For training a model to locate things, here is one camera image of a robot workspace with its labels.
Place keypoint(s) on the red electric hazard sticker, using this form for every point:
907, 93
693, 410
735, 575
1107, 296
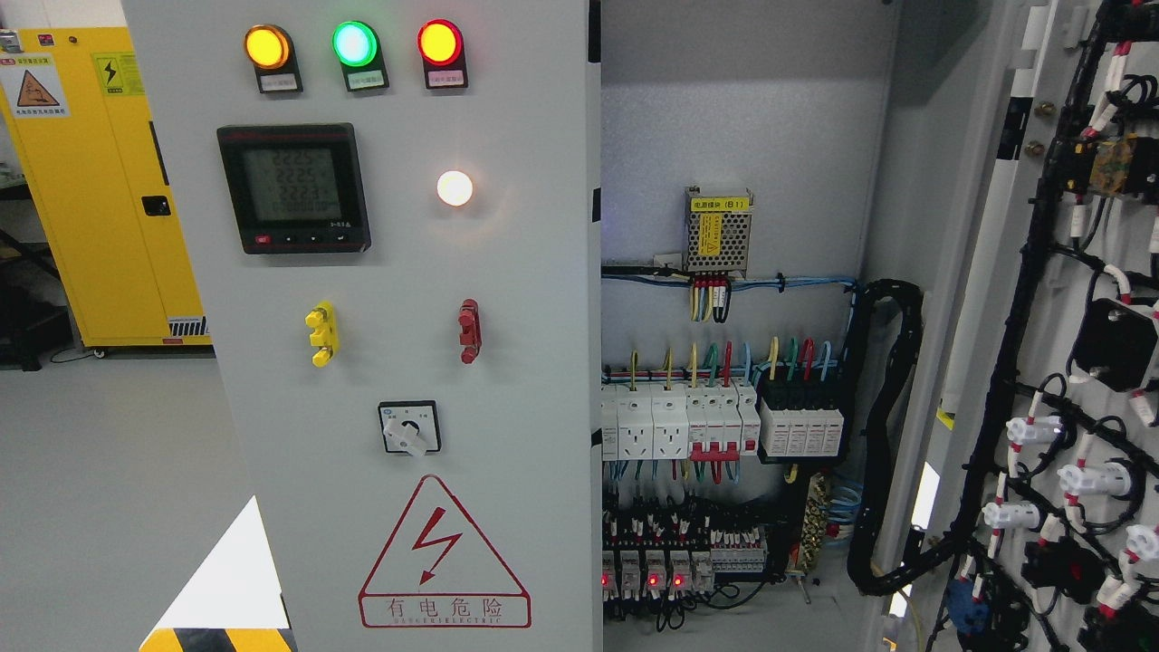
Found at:
438, 570

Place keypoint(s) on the white indicator lamp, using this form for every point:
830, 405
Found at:
455, 188

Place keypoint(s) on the yellow indicator lamp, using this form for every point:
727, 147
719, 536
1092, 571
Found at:
271, 52

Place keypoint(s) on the metal mesh power supply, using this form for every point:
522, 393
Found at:
718, 230

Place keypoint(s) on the brass ground terminal bar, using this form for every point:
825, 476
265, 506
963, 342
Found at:
815, 523

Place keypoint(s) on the yellow safety cabinet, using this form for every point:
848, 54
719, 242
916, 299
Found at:
77, 109

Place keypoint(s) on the red terminal post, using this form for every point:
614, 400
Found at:
470, 336

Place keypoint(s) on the black digital power meter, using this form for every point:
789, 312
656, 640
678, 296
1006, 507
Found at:
296, 188

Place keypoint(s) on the green indicator lamp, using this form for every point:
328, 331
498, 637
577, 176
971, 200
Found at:
357, 49

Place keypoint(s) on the grey cabinet door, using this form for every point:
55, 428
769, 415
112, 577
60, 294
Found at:
516, 424
1045, 440

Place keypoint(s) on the yellow terminal post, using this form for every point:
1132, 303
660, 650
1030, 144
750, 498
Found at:
322, 320

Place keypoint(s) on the red indicator lamp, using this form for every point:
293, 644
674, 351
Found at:
442, 49

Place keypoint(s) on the black white rotary switch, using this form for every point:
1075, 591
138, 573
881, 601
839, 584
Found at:
410, 427

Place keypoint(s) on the black white surge protector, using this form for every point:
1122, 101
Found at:
802, 421

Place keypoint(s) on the white breaker and socket row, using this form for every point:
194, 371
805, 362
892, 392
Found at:
656, 421

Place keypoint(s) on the lower relay terminal row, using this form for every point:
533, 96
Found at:
663, 550

